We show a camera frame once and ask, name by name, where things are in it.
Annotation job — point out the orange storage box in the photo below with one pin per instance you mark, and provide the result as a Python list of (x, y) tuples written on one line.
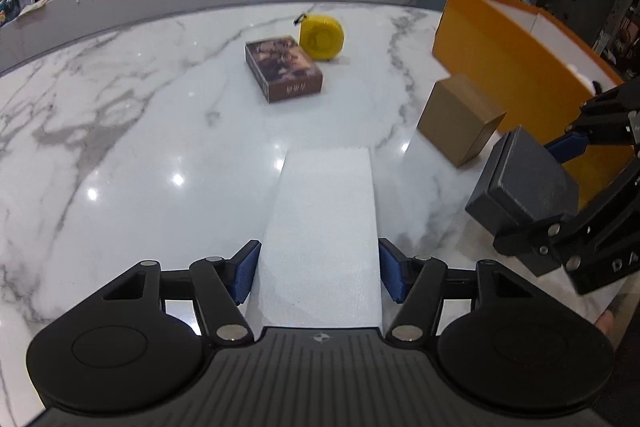
[(505, 47)]

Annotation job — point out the white foam block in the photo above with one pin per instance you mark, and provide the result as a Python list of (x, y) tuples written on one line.
[(322, 227)]

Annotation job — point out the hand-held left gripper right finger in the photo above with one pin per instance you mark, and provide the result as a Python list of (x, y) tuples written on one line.
[(392, 271)]

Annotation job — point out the brown cardboard box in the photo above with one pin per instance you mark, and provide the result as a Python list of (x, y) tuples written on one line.
[(460, 119)]

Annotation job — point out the dark grey square box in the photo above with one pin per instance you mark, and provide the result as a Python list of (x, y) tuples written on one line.
[(525, 179)]

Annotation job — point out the brown printed card box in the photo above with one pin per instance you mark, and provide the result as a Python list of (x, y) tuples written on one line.
[(285, 67)]

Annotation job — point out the yellow tape measure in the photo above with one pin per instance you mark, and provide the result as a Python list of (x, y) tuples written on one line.
[(322, 37)]

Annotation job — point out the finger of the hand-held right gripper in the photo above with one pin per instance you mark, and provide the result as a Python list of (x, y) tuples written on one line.
[(567, 147), (560, 234)]

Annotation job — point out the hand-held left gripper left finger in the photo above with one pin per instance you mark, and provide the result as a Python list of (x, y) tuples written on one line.
[(245, 272)]

